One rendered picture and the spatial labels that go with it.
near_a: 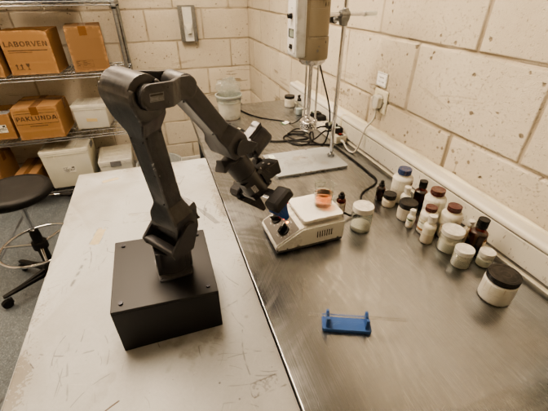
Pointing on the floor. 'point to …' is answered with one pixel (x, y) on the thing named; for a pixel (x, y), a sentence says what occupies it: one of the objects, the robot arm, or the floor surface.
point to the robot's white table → (102, 385)
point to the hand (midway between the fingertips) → (269, 205)
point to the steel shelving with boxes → (22, 34)
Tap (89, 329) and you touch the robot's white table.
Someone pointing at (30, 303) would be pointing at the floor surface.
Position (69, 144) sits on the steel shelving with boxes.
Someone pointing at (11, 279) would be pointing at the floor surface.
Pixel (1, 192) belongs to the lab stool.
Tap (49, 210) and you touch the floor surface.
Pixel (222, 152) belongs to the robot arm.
